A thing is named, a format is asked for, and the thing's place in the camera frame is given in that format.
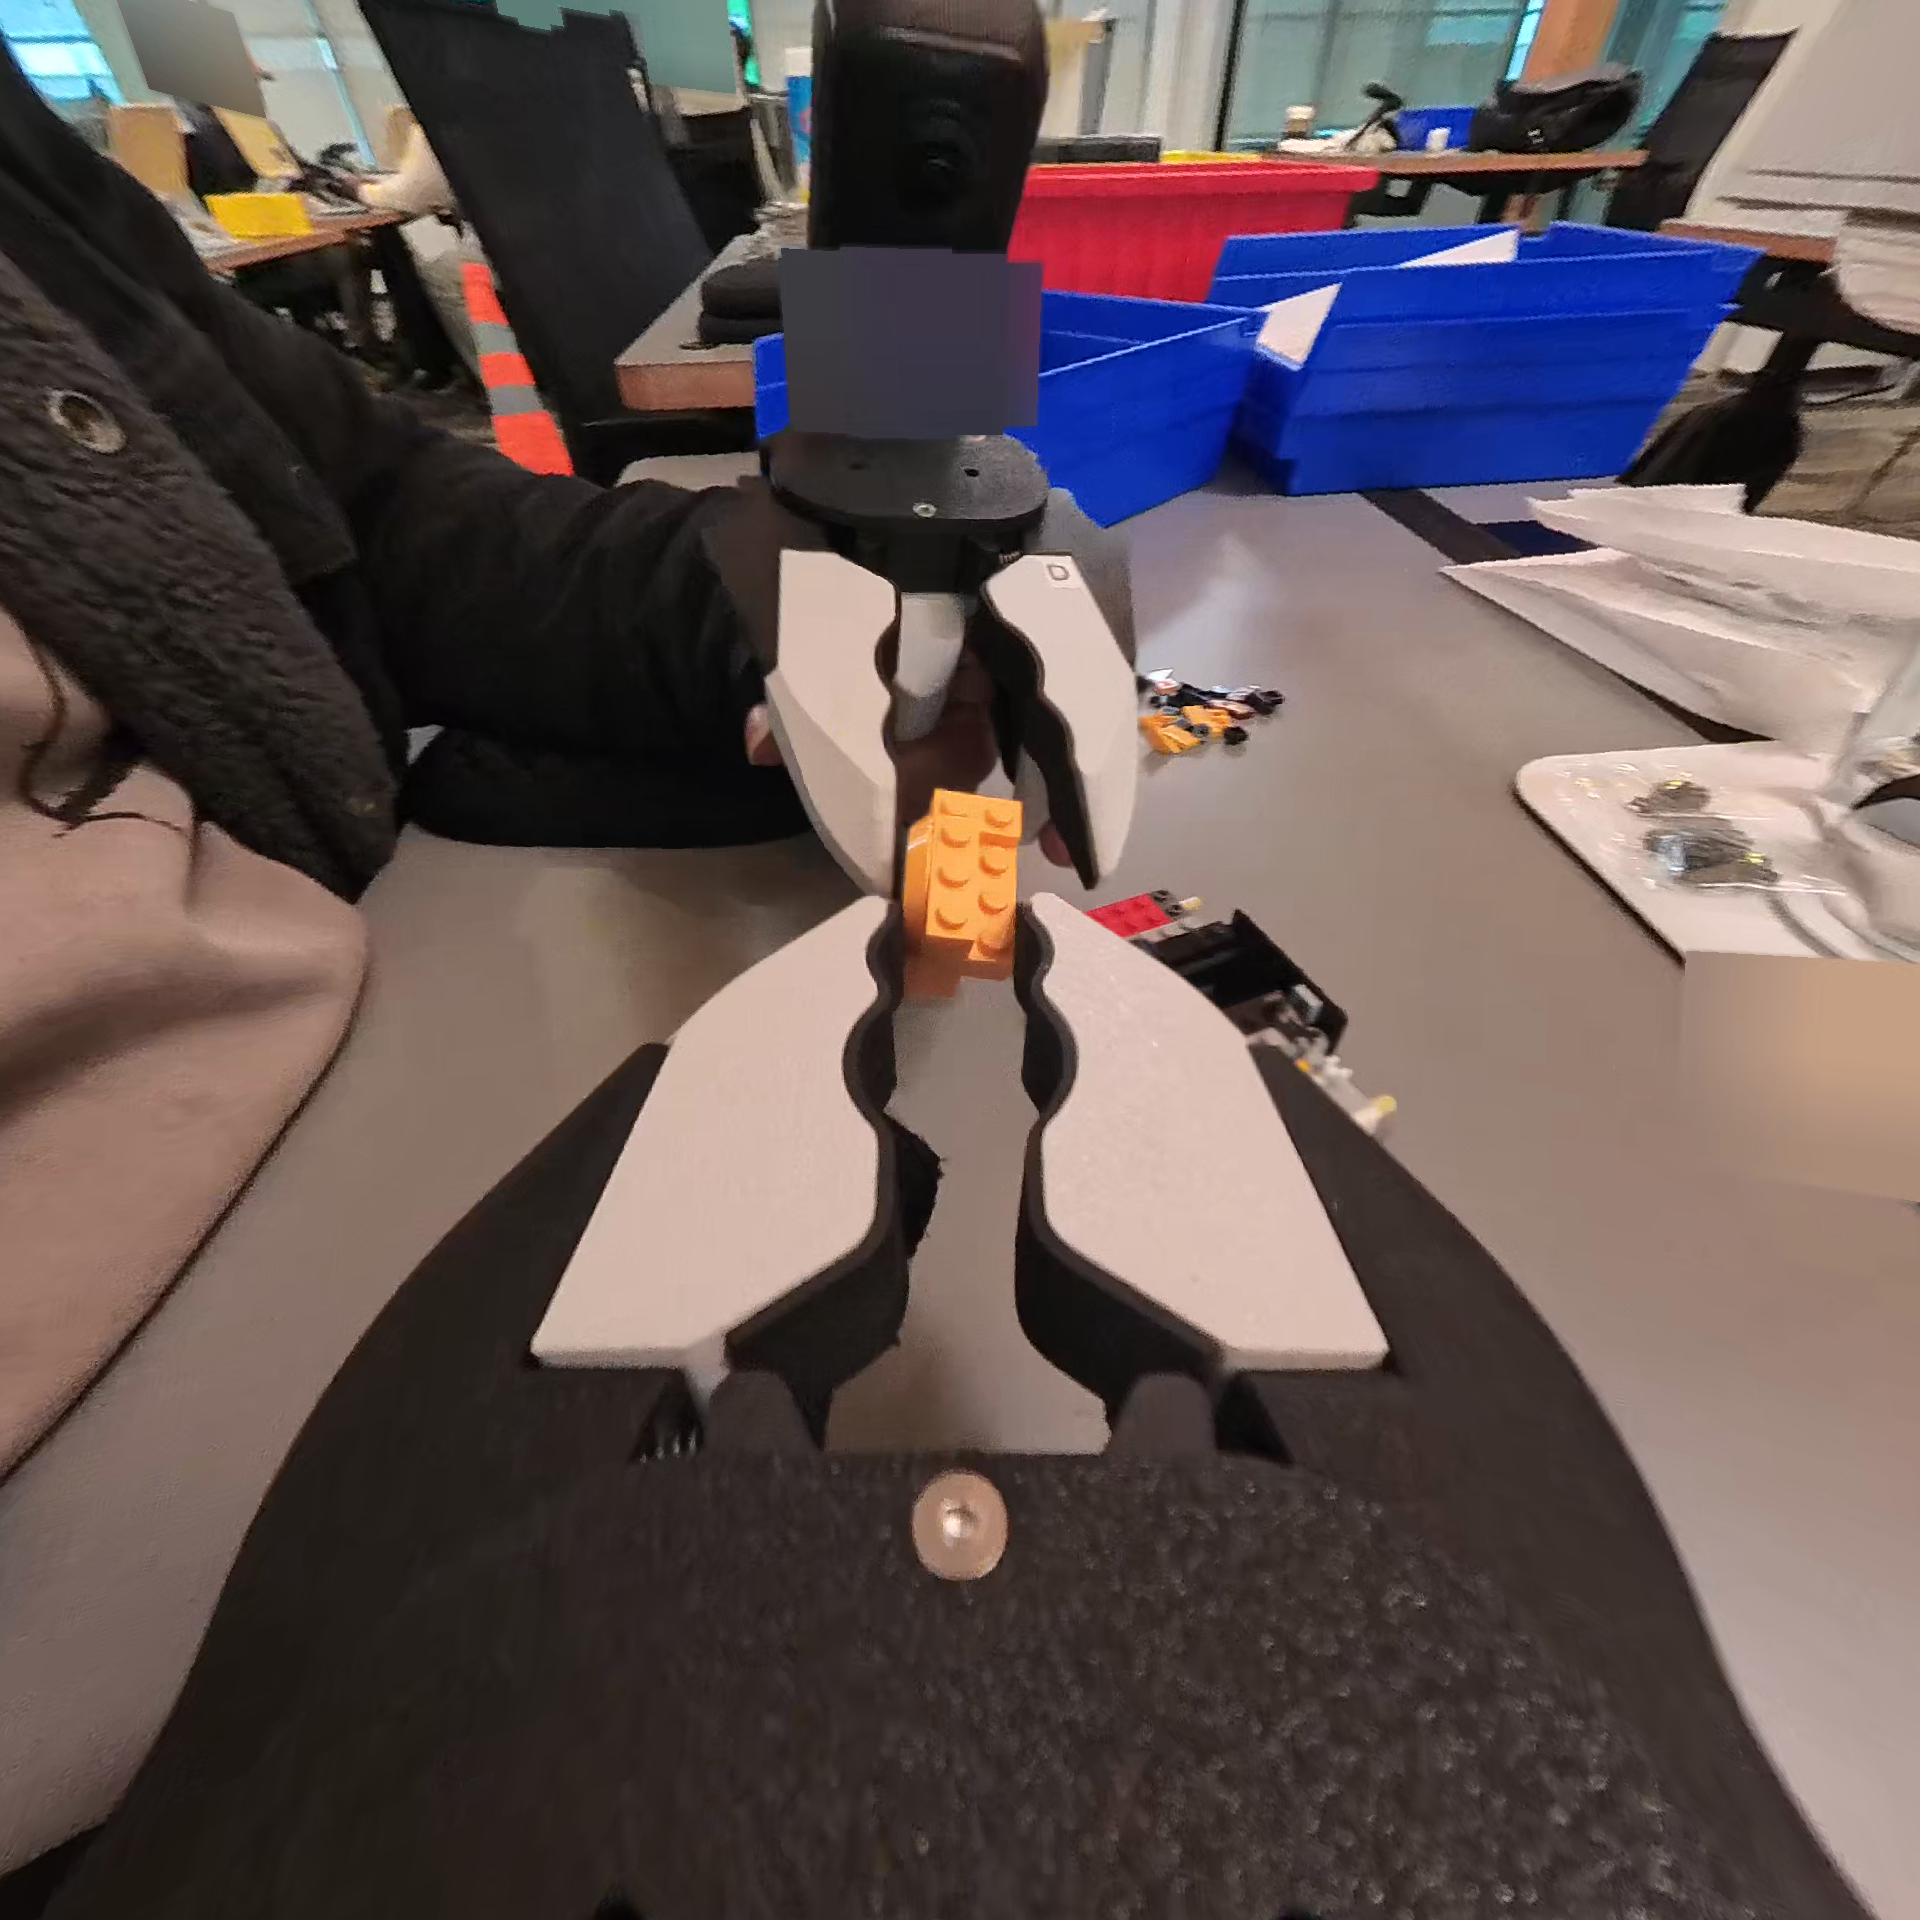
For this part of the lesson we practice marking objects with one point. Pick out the grey desk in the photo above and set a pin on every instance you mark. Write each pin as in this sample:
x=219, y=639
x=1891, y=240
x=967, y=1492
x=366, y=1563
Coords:
x=1500, y=1124

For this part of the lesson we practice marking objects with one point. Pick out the clear plastic cup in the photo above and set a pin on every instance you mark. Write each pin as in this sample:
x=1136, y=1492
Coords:
x=1875, y=810

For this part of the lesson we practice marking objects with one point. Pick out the orange striped safety post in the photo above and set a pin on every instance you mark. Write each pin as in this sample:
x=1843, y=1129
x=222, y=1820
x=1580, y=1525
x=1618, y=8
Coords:
x=518, y=376

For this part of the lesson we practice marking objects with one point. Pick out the partly built brick car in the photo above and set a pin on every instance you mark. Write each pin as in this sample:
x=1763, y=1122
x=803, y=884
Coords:
x=1245, y=975

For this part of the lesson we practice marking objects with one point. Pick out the orange toy brick assembly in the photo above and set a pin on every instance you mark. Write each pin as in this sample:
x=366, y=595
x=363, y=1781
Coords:
x=962, y=884

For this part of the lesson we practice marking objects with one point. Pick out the nested blue plastic bins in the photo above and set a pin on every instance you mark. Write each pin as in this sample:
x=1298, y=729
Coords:
x=1500, y=389

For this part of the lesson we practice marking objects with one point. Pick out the pile of small toy bricks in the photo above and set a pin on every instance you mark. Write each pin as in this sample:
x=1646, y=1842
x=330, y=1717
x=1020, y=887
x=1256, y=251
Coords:
x=1200, y=720

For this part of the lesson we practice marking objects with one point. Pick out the white paper bags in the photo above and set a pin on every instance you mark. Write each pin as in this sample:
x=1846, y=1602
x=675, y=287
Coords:
x=1694, y=599

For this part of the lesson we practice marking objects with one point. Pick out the person's beige hoodie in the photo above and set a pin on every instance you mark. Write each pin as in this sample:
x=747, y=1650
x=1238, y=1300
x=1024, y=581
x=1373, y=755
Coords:
x=150, y=1050

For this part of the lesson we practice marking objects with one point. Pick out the black soft case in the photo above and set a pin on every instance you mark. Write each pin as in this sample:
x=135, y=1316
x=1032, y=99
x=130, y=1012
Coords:
x=743, y=299

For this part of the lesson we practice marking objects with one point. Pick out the wooden table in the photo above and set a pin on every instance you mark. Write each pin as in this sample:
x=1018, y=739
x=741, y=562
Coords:
x=1470, y=163

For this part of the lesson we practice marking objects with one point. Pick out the black bag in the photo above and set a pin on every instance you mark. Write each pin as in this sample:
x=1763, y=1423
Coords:
x=1560, y=112

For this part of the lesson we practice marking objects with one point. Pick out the yellow plastic bin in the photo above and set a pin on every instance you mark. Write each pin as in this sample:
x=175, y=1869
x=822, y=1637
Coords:
x=260, y=216

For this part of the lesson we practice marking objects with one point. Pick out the black mesh chair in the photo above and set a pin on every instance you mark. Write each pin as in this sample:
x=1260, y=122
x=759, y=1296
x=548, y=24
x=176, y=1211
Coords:
x=557, y=194

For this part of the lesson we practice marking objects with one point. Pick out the person's left hand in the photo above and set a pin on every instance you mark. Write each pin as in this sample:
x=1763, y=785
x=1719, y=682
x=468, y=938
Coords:
x=974, y=757

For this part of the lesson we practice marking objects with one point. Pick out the white tray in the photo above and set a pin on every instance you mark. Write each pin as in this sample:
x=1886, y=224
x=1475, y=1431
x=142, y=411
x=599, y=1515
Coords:
x=1589, y=810

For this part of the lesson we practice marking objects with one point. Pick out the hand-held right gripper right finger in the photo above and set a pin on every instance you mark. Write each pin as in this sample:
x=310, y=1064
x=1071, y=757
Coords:
x=1200, y=1170

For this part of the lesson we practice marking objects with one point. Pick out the person's black fleece jacket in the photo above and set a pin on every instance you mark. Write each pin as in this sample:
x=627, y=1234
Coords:
x=196, y=523

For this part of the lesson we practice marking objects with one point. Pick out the red plastic bin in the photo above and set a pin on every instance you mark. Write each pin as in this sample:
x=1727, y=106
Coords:
x=1171, y=224

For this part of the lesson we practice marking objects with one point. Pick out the blue plastic bin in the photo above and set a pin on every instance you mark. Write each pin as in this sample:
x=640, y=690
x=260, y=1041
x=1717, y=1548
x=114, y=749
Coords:
x=1141, y=405

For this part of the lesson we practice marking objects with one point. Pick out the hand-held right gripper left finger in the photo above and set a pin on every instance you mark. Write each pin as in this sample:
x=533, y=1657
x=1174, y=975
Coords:
x=720, y=1170

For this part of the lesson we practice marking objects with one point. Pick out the white wipes canister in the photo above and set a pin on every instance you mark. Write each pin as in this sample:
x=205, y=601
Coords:
x=799, y=106

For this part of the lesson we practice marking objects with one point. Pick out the white paper sheet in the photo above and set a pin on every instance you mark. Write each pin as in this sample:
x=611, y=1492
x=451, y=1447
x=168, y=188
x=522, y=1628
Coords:
x=1320, y=315

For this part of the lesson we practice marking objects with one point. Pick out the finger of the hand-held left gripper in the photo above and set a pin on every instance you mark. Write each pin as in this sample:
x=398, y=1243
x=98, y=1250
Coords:
x=1088, y=690
x=834, y=704

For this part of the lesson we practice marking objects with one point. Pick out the pile of dark small pieces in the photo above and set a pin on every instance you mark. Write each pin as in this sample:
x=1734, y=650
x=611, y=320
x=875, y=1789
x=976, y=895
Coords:
x=1711, y=840

